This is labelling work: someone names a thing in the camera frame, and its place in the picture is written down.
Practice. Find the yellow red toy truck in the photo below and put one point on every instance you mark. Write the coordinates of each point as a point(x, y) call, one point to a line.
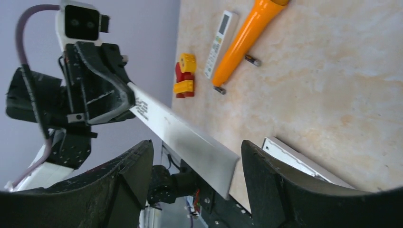
point(184, 73)

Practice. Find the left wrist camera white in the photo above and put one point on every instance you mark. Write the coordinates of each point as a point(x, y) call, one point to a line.
point(79, 22)

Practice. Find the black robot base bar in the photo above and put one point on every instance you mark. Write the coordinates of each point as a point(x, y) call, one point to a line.
point(202, 200)

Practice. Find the small white remote control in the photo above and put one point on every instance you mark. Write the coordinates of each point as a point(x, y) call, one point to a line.
point(221, 41)

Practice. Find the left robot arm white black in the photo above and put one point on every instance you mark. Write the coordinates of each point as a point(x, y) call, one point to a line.
point(69, 140)

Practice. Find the battery near flashlight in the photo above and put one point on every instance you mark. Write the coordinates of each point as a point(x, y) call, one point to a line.
point(253, 60)

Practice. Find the battery left on table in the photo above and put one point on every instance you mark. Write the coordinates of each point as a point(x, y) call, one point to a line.
point(220, 90)

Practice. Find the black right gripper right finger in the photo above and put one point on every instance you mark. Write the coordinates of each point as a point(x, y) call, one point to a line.
point(281, 196)

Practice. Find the long white remote control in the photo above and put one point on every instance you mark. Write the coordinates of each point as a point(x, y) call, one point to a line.
point(279, 150)

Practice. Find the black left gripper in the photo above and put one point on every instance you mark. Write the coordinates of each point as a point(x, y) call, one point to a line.
point(96, 84)

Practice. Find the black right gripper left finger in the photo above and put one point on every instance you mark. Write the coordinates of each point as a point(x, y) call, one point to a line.
point(110, 195)

